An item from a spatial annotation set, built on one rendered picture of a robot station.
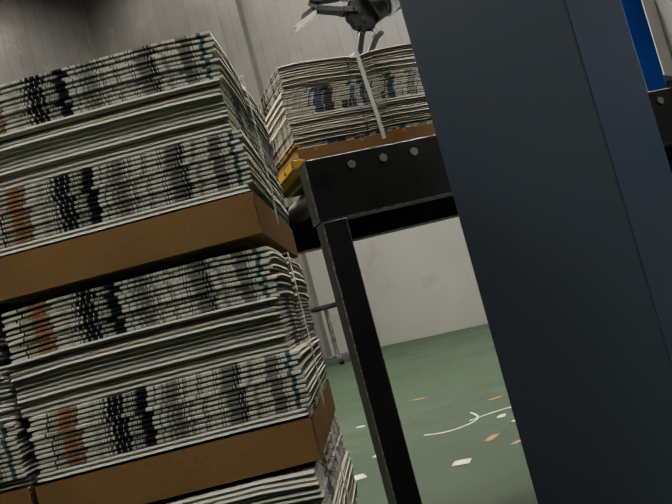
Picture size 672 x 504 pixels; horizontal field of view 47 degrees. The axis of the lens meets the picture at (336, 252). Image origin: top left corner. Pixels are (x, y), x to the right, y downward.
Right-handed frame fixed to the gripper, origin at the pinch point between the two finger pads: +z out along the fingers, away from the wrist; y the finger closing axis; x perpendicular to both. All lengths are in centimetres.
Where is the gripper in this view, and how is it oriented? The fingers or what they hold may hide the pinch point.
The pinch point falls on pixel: (316, 50)
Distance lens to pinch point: 183.9
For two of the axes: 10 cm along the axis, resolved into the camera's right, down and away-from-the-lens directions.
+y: 6.5, 7.5, 0.6
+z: -7.1, 6.4, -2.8
